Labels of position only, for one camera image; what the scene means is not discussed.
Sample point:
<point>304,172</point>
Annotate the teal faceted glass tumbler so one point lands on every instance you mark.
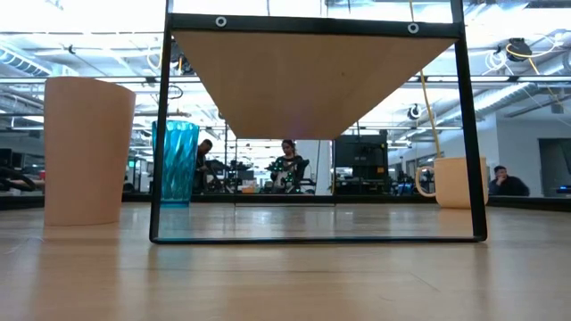
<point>183,160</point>

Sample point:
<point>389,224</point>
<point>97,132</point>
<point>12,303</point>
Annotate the tall peach plastic cup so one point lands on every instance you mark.
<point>89,151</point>

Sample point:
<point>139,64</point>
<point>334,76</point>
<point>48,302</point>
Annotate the person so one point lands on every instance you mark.
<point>203,156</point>
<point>18,180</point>
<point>287,165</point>
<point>506,185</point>

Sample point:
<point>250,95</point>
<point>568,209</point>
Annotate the black equipment cabinet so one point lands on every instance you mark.
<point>361,156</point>

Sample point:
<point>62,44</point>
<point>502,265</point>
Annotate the wooden table with black frame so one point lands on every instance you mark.
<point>312,80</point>

